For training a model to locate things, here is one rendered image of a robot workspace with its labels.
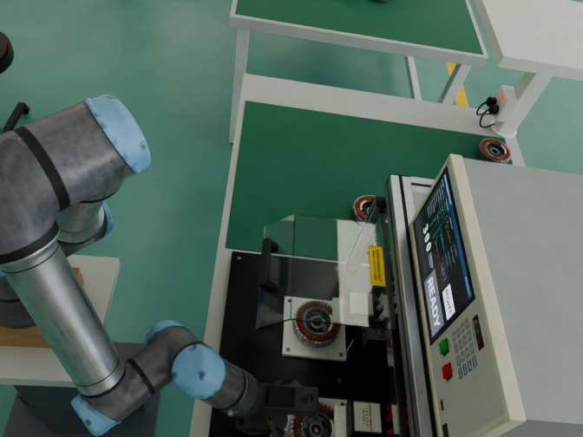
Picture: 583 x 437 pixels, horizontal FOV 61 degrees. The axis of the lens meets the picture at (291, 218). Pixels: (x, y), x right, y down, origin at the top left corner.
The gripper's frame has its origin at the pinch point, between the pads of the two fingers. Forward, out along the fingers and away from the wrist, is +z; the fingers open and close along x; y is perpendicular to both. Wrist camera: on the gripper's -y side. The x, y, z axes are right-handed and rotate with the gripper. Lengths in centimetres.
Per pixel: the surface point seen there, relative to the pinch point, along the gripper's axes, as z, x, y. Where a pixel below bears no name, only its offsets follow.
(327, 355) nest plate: 8.2, -17.4, -1.7
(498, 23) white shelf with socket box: -1, -99, -59
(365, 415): -0.3, -0.1, -13.4
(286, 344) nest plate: 2.3, -19.0, 6.1
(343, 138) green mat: 15, -95, -6
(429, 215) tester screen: -19.7, -27.7, -35.2
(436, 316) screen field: -17.0, -9.4, -33.0
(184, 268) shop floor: 43, -83, 81
